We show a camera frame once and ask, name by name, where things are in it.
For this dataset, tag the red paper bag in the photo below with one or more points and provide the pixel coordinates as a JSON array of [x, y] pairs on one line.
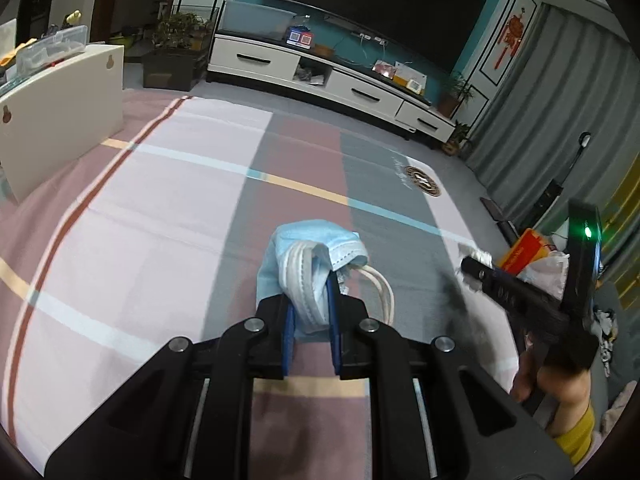
[[530, 247]]

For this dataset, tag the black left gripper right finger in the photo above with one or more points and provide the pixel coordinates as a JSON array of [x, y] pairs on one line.
[[365, 348]]

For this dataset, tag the white TV cabinet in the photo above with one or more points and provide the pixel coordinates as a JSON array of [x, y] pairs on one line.
[[295, 70]]

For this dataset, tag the blue face mask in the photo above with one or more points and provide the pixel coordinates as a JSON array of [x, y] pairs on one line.
[[298, 262]]

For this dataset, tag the potted plant near cabinet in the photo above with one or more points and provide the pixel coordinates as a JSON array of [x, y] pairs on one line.
[[455, 91]]

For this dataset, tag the yellow patterned curtain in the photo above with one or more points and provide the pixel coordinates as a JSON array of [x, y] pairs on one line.
[[620, 238]]

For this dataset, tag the grey sofa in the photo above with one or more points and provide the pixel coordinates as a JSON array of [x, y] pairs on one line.
[[615, 366]]

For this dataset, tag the white plastic shopping bag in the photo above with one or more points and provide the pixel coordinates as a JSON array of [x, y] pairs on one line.
[[548, 274]]

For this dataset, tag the black camera box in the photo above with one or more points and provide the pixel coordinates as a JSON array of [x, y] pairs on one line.
[[583, 246]]

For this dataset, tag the grey curtain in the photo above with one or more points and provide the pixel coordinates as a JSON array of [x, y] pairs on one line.
[[569, 106]]

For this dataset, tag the white tissue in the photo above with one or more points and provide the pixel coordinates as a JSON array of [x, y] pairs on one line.
[[474, 264]]

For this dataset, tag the upright vacuum cleaner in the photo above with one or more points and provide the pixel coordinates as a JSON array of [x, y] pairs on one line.
[[554, 189]]

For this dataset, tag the left potted plant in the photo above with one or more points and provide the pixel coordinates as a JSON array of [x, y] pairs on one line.
[[180, 46]]

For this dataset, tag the small floor plant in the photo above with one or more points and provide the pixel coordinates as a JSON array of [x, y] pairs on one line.
[[459, 136]]

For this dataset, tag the clear plastic storage box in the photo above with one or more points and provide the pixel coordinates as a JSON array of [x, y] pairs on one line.
[[54, 48]]

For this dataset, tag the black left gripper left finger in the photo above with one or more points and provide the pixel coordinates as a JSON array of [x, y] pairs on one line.
[[258, 347]]

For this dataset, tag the person's right hand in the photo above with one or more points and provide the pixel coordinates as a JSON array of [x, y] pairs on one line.
[[572, 392]]

